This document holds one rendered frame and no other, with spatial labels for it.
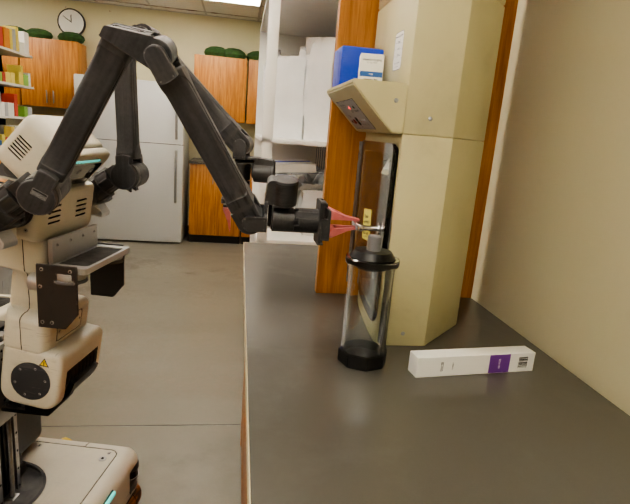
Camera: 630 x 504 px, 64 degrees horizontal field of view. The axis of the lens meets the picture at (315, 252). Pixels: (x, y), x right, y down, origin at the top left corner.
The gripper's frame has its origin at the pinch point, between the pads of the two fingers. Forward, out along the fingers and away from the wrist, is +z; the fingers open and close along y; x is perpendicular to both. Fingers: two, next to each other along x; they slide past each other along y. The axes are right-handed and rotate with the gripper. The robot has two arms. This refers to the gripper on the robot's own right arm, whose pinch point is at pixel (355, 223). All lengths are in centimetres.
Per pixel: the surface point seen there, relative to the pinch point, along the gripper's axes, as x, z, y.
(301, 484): -56, -17, -26
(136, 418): 112, -70, -120
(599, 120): -12, 49, 27
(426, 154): -10.8, 11.1, 17.3
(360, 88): -10.8, -4.4, 29.1
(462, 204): -2.8, 24.5, 6.4
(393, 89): -10.8, 2.4, 29.6
